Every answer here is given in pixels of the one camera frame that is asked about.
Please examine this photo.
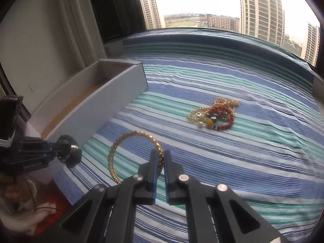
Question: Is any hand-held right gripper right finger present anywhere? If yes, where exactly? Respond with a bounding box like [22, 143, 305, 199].
[164, 150, 290, 243]

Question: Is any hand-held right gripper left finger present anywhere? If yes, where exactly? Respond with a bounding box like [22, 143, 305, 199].
[59, 149, 159, 243]

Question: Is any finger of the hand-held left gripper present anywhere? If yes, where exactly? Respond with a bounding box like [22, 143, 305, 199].
[52, 135, 78, 150]
[53, 144, 83, 169]

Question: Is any gold bangle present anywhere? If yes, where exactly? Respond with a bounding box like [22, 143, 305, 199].
[108, 131, 165, 185]

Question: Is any white cardboard box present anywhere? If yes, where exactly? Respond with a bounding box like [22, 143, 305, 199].
[25, 58, 149, 184]

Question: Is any red cloth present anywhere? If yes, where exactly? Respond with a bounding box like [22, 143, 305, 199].
[33, 181, 75, 236]

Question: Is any blue green striped bedsheet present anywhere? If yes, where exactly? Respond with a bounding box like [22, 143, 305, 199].
[54, 29, 322, 243]

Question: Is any white cloth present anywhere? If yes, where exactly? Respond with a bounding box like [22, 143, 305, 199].
[0, 180, 51, 236]

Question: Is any white curtain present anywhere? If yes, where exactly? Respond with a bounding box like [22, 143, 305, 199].
[57, 0, 107, 71]

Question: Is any dark window blind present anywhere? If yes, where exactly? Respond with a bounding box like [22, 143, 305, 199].
[87, 0, 148, 41]

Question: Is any narrow beige tower building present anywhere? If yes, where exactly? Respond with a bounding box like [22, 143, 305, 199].
[140, 0, 162, 29]

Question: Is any low brown building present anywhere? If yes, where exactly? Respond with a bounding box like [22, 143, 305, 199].
[206, 14, 240, 32]

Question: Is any tall beige tower building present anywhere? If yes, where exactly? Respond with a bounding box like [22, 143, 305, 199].
[239, 0, 286, 47]

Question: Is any slim beige tower building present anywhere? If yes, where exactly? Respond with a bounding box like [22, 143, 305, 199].
[305, 21, 321, 65]

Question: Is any pile of gold bracelets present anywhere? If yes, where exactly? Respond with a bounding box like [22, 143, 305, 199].
[188, 97, 240, 124]

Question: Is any mixed bead bracelet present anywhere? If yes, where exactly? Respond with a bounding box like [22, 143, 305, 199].
[197, 116, 218, 130]

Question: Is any red bead bracelet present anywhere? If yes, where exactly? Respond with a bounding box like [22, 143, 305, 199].
[208, 105, 235, 131]

